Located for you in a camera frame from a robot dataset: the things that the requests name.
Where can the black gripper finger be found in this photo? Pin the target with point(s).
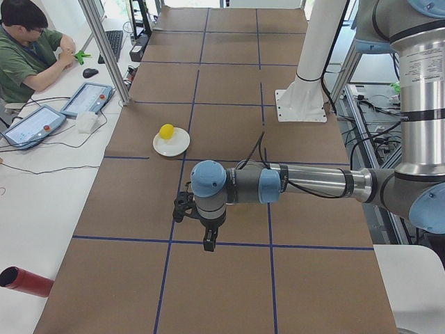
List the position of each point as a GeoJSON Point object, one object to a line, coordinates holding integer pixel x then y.
{"type": "Point", "coordinates": [207, 240]}
{"type": "Point", "coordinates": [213, 234]}

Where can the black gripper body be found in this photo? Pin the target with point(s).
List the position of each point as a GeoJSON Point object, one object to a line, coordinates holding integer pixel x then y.
{"type": "Point", "coordinates": [211, 225]}

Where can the yellow lemon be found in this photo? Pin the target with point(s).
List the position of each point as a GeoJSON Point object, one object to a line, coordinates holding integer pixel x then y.
{"type": "Point", "coordinates": [166, 131]}

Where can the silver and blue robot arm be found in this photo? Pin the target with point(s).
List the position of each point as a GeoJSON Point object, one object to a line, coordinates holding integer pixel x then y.
{"type": "Point", "coordinates": [413, 190]}

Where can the white plate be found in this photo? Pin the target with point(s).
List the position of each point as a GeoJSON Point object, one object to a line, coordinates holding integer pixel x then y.
{"type": "Point", "coordinates": [174, 146]}

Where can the far blue teach pendant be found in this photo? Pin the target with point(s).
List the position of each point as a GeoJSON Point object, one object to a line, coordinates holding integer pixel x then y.
{"type": "Point", "coordinates": [90, 97]}

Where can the blue teach pendant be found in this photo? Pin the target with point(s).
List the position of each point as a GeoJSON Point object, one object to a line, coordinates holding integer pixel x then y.
{"type": "Point", "coordinates": [90, 97]}
{"type": "Point", "coordinates": [34, 128]}

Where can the black box device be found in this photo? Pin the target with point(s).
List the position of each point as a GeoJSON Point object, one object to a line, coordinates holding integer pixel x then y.
{"type": "Point", "coordinates": [137, 51]}

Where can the black computer mouse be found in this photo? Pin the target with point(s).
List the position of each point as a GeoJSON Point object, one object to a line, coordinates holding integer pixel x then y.
{"type": "Point", "coordinates": [89, 72]}

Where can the red cylinder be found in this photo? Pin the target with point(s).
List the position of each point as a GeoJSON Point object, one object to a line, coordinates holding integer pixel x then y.
{"type": "Point", "coordinates": [21, 280]}

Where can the near blue teach pendant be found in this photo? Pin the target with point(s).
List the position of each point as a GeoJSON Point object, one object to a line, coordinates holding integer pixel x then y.
{"type": "Point", "coordinates": [34, 128]}

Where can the black keyboard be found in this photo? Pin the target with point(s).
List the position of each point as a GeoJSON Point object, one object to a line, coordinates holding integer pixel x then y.
{"type": "Point", "coordinates": [115, 39]}

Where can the green toy object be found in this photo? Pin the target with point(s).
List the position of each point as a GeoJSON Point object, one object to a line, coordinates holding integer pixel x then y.
{"type": "Point", "coordinates": [80, 56]}

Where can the person in green shirt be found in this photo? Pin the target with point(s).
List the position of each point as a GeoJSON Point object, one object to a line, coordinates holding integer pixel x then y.
{"type": "Point", "coordinates": [32, 56]}

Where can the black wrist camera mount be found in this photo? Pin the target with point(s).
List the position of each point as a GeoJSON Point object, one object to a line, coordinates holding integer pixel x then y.
{"type": "Point", "coordinates": [184, 205]}

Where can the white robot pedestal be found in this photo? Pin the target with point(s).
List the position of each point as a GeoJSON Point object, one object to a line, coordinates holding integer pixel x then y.
{"type": "Point", "coordinates": [303, 100]}

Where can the aluminium frame post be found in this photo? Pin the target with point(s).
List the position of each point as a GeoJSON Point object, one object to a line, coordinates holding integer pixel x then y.
{"type": "Point", "coordinates": [94, 21]}

